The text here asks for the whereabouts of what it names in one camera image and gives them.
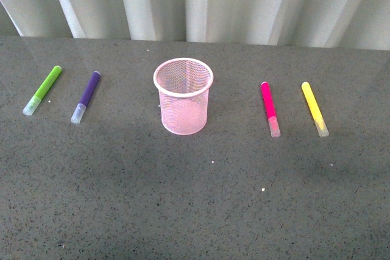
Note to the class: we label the yellow highlighter pen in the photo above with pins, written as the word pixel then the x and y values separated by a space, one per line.
pixel 314 110

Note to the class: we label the pink mesh cup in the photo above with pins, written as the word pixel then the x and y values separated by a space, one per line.
pixel 183 85

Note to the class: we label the purple highlighter pen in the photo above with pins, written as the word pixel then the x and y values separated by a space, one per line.
pixel 85 98

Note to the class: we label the white pleated curtain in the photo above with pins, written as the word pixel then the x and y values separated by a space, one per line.
pixel 360 24

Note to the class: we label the pink highlighter pen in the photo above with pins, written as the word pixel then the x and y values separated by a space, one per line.
pixel 270 110

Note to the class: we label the green highlighter pen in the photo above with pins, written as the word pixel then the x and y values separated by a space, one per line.
pixel 42 91

